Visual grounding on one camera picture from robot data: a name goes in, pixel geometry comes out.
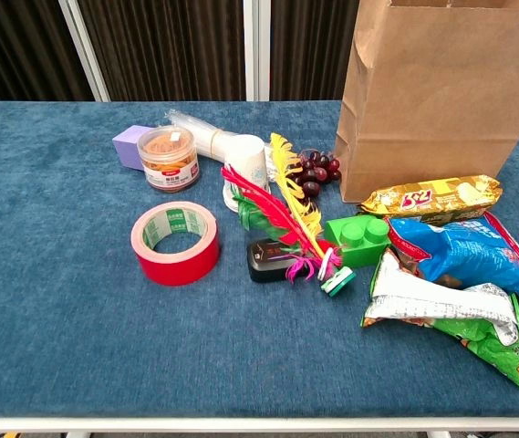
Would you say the red yellow feather toy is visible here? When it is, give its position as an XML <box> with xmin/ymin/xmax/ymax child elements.
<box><xmin>220</xmin><ymin>132</ymin><xmax>358</xmax><ymax>298</ymax></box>

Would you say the green toy brick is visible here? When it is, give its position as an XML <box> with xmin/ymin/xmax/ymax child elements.
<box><xmin>322</xmin><ymin>214</ymin><xmax>393</xmax><ymax>269</ymax></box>

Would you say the yellow snack packet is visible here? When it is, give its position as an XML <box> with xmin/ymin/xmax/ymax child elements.
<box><xmin>359</xmin><ymin>174</ymin><xmax>503</xmax><ymax>224</ymax></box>

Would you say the blue snack packet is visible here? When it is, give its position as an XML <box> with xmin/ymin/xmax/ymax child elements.
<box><xmin>385</xmin><ymin>210</ymin><xmax>519</xmax><ymax>298</ymax></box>

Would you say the green white snack packet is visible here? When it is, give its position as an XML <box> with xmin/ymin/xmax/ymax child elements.
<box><xmin>360</xmin><ymin>248</ymin><xmax>519</xmax><ymax>392</ymax></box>

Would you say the white paper cup stack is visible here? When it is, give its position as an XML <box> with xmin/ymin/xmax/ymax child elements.
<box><xmin>221</xmin><ymin>134</ymin><xmax>271</xmax><ymax>214</ymax></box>

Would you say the brown paper carrier bag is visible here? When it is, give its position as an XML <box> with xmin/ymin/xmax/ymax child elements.
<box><xmin>334</xmin><ymin>0</ymin><xmax>519</xmax><ymax>204</ymax></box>

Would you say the black car key fob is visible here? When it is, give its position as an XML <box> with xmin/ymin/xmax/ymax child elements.
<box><xmin>246</xmin><ymin>238</ymin><xmax>308</xmax><ymax>284</ymax></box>

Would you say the dark red grape bunch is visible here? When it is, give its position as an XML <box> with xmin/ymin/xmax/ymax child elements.
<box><xmin>285</xmin><ymin>149</ymin><xmax>343</xmax><ymax>200</ymax></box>

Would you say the red tape roll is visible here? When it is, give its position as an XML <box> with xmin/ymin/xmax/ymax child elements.
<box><xmin>130</xmin><ymin>201</ymin><xmax>221</xmax><ymax>287</ymax></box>

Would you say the bundle of clear straws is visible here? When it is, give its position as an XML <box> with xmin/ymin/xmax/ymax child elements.
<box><xmin>163</xmin><ymin>108</ymin><xmax>292</xmax><ymax>165</ymax></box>

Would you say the clear jar of rubber bands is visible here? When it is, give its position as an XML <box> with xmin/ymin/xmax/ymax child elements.
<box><xmin>136</xmin><ymin>126</ymin><xmax>201</xmax><ymax>193</ymax></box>

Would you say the purple cube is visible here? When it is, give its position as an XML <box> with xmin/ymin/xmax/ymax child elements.
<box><xmin>111</xmin><ymin>124</ymin><xmax>154</xmax><ymax>172</ymax></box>

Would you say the black pleated curtain panel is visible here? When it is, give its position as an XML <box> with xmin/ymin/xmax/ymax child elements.
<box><xmin>78</xmin><ymin>0</ymin><xmax>246</xmax><ymax>102</ymax></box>
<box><xmin>0</xmin><ymin>0</ymin><xmax>94</xmax><ymax>113</ymax></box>
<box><xmin>270</xmin><ymin>0</ymin><xmax>360</xmax><ymax>102</ymax></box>

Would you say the blue table cover cloth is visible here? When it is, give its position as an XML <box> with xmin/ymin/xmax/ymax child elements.
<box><xmin>0</xmin><ymin>99</ymin><xmax>519</xmax><ymax>419</ymax></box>

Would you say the white partition post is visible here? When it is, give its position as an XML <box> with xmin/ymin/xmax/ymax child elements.
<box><xmin>57</xmin><ymin>0</ymin><xmax>110</xmax><ymax>102</ymax></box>
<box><xmin>243</xmin><ymin>0</ymin><xmax>272</xmax><ymax>102</ymax></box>

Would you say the white table frame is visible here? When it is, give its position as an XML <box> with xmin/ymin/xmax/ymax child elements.
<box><xmin>0</xmin><ymin>415</ymin><xmax>519</xmax><ymax>433</ymax></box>

